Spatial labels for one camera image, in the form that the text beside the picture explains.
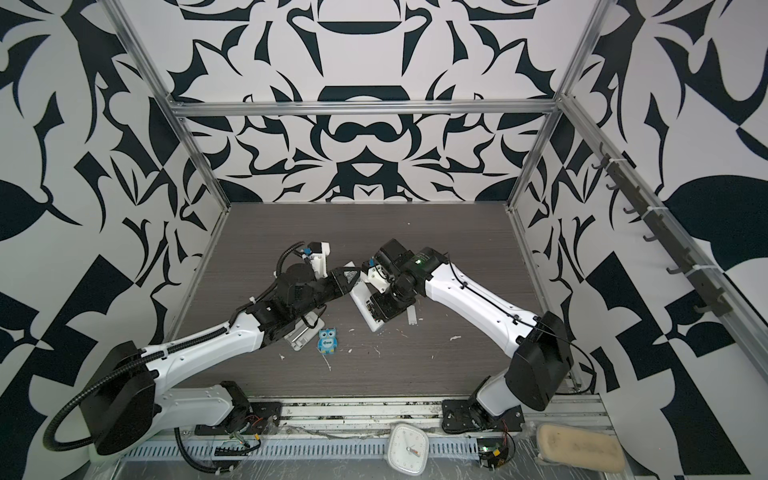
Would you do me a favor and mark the white remote control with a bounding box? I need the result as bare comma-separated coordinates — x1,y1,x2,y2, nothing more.
346,262,385,332

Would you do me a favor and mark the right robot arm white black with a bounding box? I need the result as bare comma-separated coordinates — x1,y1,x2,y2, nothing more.
360,239,574,417

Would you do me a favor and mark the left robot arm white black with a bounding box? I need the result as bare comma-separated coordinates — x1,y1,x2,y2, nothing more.
79,264,361,460

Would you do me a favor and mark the white battery cover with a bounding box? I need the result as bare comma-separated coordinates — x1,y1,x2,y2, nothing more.
284,321,325,351

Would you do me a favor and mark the blue owl toy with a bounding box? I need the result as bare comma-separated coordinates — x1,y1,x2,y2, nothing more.
317,328,338,355

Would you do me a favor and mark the white square clock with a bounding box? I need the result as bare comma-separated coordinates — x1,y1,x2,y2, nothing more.
386,423,429,476

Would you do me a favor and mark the small green circuit board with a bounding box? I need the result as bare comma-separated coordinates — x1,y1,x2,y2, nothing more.
477,437,510,470

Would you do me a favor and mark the beige foam pad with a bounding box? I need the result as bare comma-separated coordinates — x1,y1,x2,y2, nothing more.
536,423,627,474

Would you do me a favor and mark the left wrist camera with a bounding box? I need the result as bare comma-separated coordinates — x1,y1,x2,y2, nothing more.
301,242,330,279

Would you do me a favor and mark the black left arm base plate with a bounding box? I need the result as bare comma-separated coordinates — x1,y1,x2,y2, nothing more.
194,401,283,436

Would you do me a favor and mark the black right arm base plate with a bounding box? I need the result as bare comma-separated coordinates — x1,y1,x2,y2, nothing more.
441,399,525,435

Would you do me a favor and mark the white slotted cable duct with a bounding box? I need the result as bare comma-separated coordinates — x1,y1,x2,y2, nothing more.
123,437,479,461

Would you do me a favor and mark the aluminium frame top bar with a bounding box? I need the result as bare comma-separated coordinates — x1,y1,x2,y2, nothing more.
170,99,556,118

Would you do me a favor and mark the black hook rail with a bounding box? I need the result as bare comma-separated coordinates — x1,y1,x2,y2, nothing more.
594,146,733,317

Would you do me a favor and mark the aluminium frame corner post right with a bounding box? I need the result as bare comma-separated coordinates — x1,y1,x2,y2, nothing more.
506,0,616,212

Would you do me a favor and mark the aluminium frame corner post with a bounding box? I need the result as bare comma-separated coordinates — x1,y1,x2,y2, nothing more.
506,0,616,212
99,0,231,212

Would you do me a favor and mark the aluminium frame corner post left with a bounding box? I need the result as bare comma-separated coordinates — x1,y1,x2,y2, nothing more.
99,0,231,212

